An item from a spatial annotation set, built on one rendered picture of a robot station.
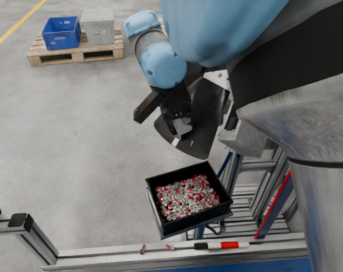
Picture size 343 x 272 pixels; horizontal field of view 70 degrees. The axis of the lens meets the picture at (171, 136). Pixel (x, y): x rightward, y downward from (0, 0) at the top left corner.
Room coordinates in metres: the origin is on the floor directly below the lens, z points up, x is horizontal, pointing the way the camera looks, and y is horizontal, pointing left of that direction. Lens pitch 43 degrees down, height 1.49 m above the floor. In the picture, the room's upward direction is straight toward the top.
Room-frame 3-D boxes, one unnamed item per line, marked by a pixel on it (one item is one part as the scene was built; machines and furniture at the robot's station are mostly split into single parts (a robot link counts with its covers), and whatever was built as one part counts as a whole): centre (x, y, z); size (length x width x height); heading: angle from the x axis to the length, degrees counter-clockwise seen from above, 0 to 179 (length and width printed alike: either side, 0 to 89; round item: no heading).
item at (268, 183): (0.79, -0.53, 0.58); 0.09 x 0.05 x 1.15; 4
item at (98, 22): (3.47, 0.97, 0.31); 0.60 x 0.42 x 0.33; 11
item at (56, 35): (3.37, 1.47, 0.25); 0.60 x 0.41 x 0.22; 11
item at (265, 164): (0.78, -0.41, 0.56); 0.19 x 0.04 x 0.04; 94
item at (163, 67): (0.44, 0.01, 1.29); 0.11 x 0.11 x 0.08; 17
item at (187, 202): (0.42, -0.05, 0.83); 0.19 x 0.14 x 0.04; 110
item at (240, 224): (0.78, -0.39, 0.04); 0.62 x 0.45 x 0.08; 94
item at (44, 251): (0.23, 0.30, 0.96); 0.03 x 0.03 x 0.20; 4
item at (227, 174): (0.77, -0.30, 0.46); 0.09 x 0.05 x 0.91; 4
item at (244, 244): (0.26, -0.13, 0.87); 0.14 x 0.01 x 0.01; 92
